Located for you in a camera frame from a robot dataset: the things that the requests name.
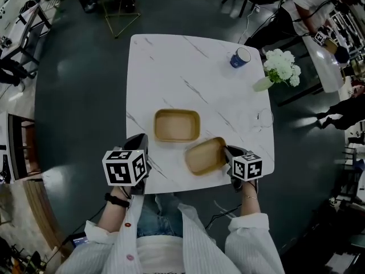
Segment person's blue jeans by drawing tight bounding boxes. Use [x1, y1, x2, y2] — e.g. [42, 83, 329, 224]
[136, 192, 185, 239]

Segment white marble square table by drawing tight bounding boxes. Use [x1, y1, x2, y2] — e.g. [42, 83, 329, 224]
[125, 34, 275, 195]

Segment person's left forearm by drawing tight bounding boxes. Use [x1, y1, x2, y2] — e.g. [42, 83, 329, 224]
[96, 186, 133, 233]

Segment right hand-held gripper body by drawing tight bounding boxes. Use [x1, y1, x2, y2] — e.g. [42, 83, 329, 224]
[231, 151, 264, 194]

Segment black wristband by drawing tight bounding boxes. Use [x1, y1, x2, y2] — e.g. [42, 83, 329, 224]
[104, 192, 131, 208]

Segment white and wood cabinet desk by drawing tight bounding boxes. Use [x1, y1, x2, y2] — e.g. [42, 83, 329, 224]
[0, 111, 43, 184]

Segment white flower bouquet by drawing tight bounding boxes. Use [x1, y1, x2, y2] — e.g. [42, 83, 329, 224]
[262, 49, 302, 87]

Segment small tablet screen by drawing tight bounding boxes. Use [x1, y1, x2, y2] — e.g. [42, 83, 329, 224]
[70, 234, 91, 249]

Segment blue mug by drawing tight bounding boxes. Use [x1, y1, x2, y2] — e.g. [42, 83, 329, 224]
[230, 47, 252, 69]

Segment person's white striped shirt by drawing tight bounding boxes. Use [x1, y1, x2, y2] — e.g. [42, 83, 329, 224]
[55, 194, 286, 274]

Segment white metal shelving rack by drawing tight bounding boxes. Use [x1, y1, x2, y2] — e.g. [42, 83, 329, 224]
[329, 10, 365, 54]

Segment clear glass cup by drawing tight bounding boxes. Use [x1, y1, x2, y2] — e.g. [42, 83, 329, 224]
[252, 108, 274, 132]

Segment white desk with black frame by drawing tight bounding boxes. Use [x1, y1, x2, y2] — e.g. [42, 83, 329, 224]
[0, 3, 54, 78]

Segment black power cable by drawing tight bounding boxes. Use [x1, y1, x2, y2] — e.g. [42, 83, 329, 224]
[205, 200, 243, 229]

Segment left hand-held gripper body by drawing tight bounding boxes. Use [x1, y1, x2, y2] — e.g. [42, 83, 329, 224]
[102, 146, 152, 196]

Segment wooden slatted bench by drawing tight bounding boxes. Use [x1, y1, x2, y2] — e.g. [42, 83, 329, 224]
[22, 178, 74, 256]

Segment pale green vase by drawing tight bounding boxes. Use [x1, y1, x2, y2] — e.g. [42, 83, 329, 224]
[252, 76, 274, 92]

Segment person's right forearm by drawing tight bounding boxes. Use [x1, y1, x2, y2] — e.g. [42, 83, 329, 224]
[238, 180, 262, 218]

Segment white table with black legs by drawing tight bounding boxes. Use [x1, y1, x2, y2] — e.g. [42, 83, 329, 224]
[278, 34, 346, 107]

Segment person's white t-shirt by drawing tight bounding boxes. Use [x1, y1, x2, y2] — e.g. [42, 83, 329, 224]
[136, 235, 186, 274]

